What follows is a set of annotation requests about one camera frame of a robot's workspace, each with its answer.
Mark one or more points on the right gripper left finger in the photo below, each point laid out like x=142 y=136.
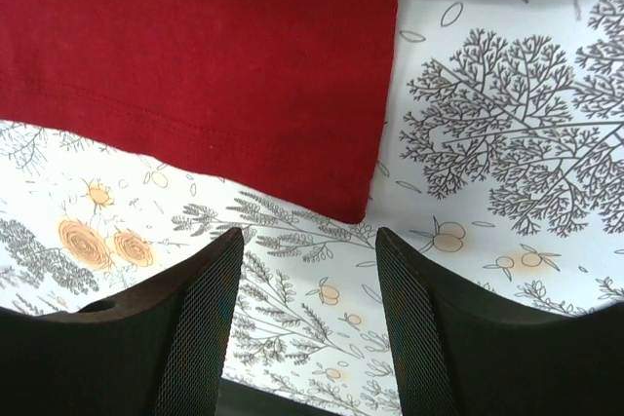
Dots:
x=156 y=348

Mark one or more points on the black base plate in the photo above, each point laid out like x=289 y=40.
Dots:
x=240 y=400

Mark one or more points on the red t-shirt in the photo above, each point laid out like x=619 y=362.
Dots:
x=285 y=96

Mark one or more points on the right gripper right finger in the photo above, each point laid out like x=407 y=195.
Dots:
x=459 y=349

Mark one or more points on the floral patterned table mat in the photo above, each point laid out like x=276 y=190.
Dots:
x=501 y=159

